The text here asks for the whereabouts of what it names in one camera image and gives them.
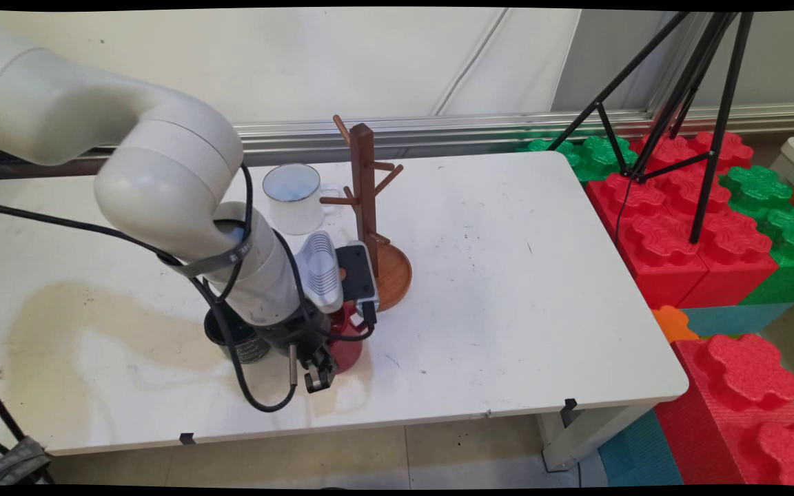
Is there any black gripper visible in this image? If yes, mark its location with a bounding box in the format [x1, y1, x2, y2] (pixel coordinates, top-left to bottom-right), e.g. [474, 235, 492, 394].
[258, 311, 338, 395]

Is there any aluminium wall rail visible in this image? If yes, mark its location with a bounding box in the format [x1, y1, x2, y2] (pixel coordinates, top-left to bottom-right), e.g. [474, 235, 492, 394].
[0, 103, 794, 181]

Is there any red foam block under tripod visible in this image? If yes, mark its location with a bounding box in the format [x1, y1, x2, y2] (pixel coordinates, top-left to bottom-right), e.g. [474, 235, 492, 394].
[586, 130, 781, 311]

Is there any orange foam piece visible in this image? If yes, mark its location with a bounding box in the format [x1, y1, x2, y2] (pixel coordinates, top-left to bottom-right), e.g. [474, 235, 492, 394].
[651, 305, 702, 344]

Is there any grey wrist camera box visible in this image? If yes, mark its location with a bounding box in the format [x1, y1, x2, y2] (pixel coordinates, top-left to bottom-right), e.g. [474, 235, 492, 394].
[334, 242, 381, 325]

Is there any large red foam block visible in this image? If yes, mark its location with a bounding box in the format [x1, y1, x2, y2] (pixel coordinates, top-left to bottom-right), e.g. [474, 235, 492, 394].
[655, 333, 794, 487]

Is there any red enamel mug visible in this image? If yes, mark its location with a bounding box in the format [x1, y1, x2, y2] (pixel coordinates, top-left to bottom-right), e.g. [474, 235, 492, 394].
[327, 302, 365, 375]

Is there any grey velcro strap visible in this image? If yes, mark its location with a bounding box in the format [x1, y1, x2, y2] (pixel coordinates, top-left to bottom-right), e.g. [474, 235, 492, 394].
[161, 237, 254, 280]

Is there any flat green foam block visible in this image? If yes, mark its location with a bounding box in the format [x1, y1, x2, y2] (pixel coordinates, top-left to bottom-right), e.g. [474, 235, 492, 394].
[517, 135, 640, 184]

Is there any tall green foam block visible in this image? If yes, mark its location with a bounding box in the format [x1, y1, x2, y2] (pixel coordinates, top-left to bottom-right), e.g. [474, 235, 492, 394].
[717, 165, 794, 308]

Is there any dark green enamel mug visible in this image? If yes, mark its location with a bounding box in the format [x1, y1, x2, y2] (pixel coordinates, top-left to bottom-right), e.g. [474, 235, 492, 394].
[203, 303, 274, 365]

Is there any white enamel mug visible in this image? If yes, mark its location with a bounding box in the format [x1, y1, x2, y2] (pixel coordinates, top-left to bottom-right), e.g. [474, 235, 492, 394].
[262, 163, 341, 236]

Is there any white table leg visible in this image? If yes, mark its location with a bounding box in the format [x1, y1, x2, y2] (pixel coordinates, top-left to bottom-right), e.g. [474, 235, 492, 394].
[535, 402, 654, 473]

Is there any brown wooden mug tree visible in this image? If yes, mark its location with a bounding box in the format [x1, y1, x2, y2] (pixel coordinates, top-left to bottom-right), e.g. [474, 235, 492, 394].
[318, 114, 414, 313]

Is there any teal foam block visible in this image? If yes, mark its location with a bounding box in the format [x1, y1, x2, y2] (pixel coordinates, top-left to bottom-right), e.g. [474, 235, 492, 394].
[680, 302, 794, 339]

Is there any black tripod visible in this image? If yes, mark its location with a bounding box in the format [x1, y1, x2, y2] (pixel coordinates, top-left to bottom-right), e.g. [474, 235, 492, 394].
[547, 12, 756, 245]

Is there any teal foam mat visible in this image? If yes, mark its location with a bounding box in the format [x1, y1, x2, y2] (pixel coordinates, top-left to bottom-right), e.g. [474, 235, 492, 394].
[597, 409, 685, 487]

